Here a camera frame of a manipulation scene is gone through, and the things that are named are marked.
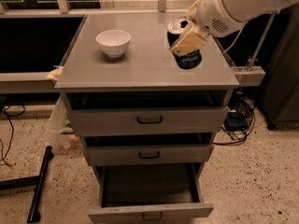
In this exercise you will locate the grey drawer cabinet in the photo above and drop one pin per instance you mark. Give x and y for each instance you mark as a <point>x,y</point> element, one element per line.
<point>147,65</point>

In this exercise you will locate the white ceramic bowl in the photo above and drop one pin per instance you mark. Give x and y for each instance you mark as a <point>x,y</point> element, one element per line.
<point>113,43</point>

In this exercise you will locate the grey top drawer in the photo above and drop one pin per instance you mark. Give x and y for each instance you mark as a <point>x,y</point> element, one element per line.
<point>133,113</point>

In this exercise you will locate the translucent plastic bag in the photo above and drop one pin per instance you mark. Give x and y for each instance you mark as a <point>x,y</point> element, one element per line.
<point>58,126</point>

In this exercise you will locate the metal rod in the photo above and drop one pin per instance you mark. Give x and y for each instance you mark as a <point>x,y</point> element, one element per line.
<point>251,61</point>

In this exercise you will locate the grey drawer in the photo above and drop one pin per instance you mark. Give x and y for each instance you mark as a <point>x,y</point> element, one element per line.
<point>145,194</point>
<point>147,149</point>
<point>133,113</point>

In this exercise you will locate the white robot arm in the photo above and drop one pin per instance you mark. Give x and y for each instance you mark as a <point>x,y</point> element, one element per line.
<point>246,10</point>

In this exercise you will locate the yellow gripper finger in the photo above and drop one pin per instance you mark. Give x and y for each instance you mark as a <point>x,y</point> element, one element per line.
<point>192,10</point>
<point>192,38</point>

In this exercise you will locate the dark grey cabinet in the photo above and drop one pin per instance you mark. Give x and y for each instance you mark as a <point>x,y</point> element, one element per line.
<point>279,92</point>

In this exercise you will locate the blue pepsi can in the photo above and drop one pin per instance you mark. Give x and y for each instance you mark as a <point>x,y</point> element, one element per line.
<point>174,29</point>

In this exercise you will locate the grey middle drawer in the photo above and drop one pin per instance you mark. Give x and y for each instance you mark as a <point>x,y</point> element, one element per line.
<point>147,149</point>

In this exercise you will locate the grey bottom drawer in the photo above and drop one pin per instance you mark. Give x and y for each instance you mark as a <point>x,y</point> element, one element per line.
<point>145,194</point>

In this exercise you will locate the black metal stand leg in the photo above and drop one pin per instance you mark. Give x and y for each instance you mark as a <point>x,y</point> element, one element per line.
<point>36,181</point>

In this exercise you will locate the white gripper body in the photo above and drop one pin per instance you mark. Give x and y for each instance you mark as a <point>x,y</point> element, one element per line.
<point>215,11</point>

